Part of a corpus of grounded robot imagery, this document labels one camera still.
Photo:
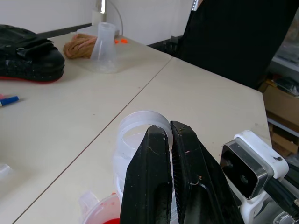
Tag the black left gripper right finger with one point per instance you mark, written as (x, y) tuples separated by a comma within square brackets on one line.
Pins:
[(198, 196)]

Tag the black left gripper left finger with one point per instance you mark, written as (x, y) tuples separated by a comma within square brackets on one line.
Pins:
[(144, 186)]

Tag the clear plastic cup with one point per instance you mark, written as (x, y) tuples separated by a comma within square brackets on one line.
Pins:
[(130, 126)]

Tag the measuring cup with red liquid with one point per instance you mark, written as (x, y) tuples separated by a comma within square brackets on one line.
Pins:
[(102, 210)]

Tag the brown cardboard box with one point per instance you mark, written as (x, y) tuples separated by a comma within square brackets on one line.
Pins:
[(281, 102)]

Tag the clear plastic conical flask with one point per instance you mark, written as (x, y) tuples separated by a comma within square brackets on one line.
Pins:
[(104, 51)]

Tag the small orange caps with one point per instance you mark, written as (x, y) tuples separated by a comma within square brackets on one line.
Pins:
[(121, 41)]

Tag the blue marker pen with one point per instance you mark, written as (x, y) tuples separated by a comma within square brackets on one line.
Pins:
[(9, 101)]

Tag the black fabric panel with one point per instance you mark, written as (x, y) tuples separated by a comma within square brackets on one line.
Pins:
[(233, 37)]

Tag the white plastic box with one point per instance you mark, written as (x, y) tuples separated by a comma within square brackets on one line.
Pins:
[(91, 30)]

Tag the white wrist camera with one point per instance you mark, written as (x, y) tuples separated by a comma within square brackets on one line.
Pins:
[(257, 151)]

